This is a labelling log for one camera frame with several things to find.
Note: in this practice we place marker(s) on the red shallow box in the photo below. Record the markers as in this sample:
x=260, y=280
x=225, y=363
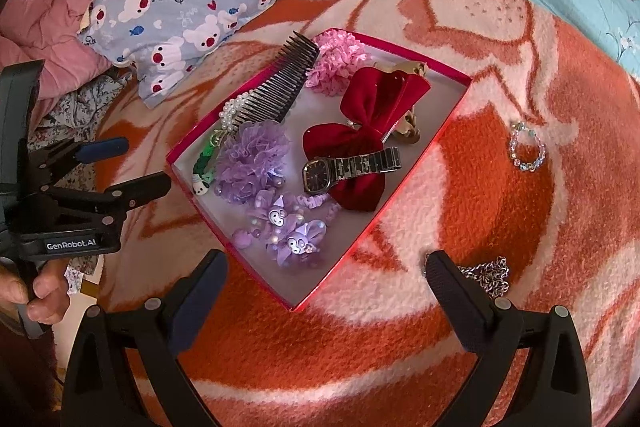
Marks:
x=360, y=219

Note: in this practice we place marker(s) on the red velvet bow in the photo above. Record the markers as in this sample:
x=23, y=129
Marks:
x=370, y=107

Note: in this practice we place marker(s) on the purple character hair clip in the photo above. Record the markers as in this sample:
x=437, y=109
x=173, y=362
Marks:
x=275, y=214
x=300, y=247

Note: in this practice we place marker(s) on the person's left hand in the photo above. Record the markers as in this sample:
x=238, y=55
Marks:
x=45, y=292

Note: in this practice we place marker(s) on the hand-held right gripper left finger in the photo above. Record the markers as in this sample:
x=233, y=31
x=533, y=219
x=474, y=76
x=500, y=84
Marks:
x=200, y=297

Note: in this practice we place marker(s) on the black comb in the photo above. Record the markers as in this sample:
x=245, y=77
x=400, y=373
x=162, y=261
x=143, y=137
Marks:
x=285, y=82

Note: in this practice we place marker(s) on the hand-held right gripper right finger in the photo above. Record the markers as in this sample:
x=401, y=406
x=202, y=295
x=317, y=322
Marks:
x=452, y=292

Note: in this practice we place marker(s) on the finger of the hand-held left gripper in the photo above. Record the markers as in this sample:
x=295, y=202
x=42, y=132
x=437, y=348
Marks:
x=100, y=149
x=145, y=189

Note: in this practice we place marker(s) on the orange and cream blanket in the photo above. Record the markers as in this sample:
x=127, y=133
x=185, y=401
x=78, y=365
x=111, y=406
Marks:
x=500, y=207

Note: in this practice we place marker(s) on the silver band wristwatch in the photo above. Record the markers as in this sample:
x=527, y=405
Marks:
x=317, y=174

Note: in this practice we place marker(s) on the grey floral cloth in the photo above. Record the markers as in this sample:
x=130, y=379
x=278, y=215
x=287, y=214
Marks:
x=85, y=107

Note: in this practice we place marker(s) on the person's left forearm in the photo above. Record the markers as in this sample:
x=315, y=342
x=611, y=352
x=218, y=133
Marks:
x=25, y=372

